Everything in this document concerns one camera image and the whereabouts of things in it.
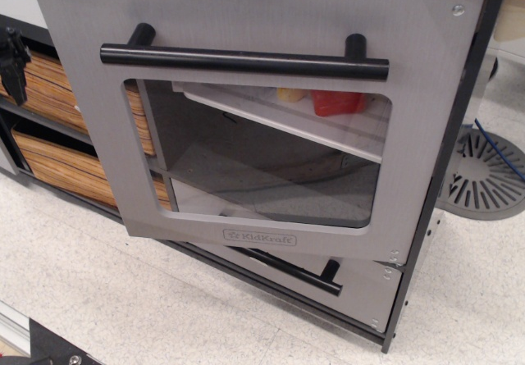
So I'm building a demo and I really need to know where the wood-grain drawer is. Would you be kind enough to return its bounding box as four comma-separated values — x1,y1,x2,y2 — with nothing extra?
23,52,155,156
11,119,171,211

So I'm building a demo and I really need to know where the grey round slotted base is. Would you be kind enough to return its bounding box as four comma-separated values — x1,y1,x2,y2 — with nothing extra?
436,127,524,221

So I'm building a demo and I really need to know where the toy bread roll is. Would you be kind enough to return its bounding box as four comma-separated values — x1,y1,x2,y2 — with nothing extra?
276,88,308,103

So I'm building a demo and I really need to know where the upper wood-grain drawer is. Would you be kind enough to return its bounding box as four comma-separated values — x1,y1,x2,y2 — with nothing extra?
23,52,155,156

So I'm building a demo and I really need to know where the black oven door handle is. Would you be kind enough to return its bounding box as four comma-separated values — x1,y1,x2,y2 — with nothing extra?
99,23,390,81

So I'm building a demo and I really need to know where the lower wood-grain drawer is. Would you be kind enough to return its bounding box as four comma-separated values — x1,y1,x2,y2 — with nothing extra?
11,119,171,211

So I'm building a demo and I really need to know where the blue cable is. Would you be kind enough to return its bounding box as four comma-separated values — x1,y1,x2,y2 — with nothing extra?
474,118,525,178

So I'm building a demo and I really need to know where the white oven shelf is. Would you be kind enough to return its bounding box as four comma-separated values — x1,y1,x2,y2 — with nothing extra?
171,81,391,163

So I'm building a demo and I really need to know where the black toy kitchen frame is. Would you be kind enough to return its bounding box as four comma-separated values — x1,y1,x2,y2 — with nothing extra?
0,0,504,354

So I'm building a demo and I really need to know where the grey toy oven door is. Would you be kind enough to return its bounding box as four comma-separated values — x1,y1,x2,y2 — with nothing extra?
38,0,488,265

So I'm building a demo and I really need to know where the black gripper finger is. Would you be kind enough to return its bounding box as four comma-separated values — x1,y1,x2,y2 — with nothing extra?
1,27,31,106

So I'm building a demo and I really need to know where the grey lower oven drawer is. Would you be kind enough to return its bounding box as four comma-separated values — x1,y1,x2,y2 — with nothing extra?
195,244,402,334

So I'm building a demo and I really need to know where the red toy food block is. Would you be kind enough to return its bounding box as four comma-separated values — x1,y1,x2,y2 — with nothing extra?
310,90,366,116

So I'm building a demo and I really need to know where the black drawer handle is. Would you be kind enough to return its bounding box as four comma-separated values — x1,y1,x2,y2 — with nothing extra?
229,246,343,297

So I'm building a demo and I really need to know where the black mat with screw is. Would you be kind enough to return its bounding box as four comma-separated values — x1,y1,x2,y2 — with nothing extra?
29,319,102,365

